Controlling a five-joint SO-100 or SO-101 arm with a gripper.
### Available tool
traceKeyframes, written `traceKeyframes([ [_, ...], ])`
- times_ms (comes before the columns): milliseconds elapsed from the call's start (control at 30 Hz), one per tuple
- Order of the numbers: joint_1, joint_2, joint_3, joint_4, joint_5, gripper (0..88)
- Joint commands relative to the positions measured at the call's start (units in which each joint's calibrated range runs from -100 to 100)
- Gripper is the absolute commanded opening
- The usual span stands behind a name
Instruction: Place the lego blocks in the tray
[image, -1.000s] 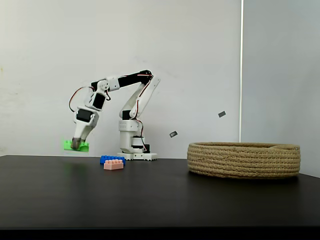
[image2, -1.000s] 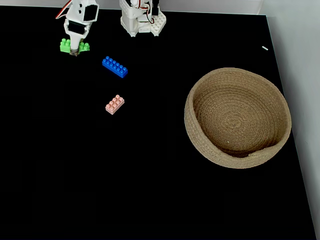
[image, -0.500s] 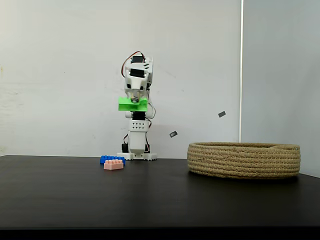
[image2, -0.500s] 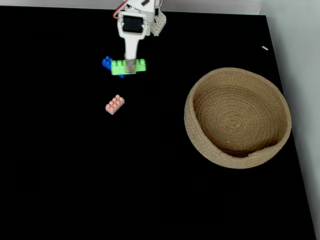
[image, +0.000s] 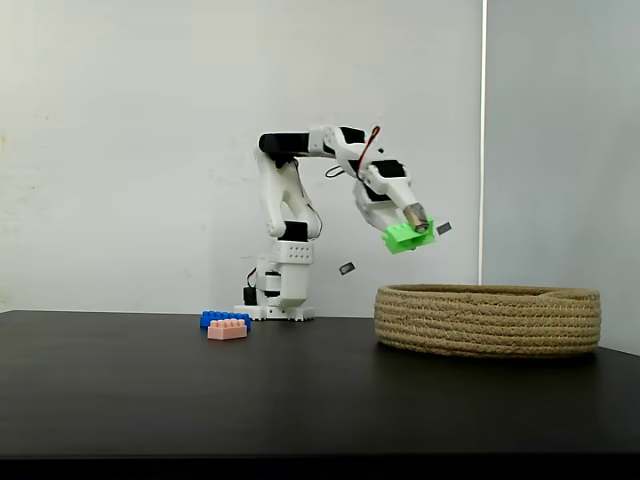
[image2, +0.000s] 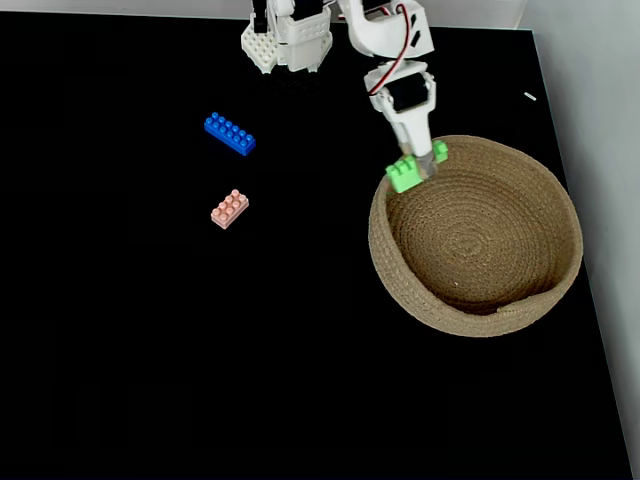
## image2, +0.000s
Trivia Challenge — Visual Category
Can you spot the green lego block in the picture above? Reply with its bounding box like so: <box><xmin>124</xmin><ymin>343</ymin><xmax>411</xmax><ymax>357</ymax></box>
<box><xmin>385</xmin><ymin>139</ymin><xmax>450</xmax><ymax>195</ymax></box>

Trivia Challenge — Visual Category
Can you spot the blue lego block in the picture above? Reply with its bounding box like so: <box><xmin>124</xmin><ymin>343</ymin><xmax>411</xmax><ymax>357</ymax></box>
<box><xmin>203</xmin><ymin>111</ymin><xmax>257</xmax><ymax>157</ymax></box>

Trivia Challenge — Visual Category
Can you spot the pink lego block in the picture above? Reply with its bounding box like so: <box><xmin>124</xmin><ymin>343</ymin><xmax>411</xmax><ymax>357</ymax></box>
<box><xmin>210</xmin><ymin>188</ymin><xmax>250</xmax><ymax>231</ymax></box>

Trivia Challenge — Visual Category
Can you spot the red white servo cable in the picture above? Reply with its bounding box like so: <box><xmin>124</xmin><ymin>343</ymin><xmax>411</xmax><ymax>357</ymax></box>
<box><xmin>368</xmin><ymin>2</ymin><xmax>417</xmax><ymax>96</ymax></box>

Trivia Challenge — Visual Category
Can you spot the woven rope basket tray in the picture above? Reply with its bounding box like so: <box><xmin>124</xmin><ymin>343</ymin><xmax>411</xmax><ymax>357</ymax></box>
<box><xmin>368</xmin><ymin>134</ymin><xmax>585</xmax><ymax>339</ymax></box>

